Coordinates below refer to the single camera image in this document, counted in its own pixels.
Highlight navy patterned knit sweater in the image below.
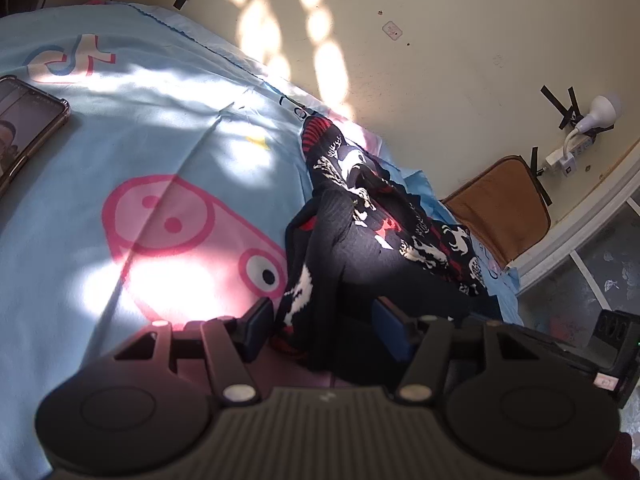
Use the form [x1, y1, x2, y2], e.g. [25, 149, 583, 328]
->
[272, 115, 502, 386]

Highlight white window frame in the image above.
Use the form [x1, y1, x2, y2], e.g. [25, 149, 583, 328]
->
[515, 142, 640, 297]

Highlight dark red cloth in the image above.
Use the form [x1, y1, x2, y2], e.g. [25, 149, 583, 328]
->
[606, 431, 640, 480]

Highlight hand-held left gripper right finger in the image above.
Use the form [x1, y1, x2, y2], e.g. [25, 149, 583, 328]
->
[372, 297, 546, 403]

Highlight brown perforated cushion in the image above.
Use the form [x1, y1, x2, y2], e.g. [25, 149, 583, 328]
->
[441, 155, 552, 269]

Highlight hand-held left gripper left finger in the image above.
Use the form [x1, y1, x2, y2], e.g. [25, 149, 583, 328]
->
[114, 299, 275, 407]

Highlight white light bulb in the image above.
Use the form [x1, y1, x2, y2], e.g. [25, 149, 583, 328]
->
[570, 94, 624, 136]

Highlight light blue cartoon bedsheet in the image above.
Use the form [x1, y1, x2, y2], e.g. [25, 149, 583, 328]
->
[0, 2, 524, 480]

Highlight white power strip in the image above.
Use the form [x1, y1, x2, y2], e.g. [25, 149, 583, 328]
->
[544, 129, 599, 177]

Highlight long black tape strip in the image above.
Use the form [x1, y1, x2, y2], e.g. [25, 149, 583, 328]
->
[529, 147, 554, 207]

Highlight smartphone in clear case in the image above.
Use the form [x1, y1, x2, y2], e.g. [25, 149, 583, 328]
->
[0, 75, 71, 199]

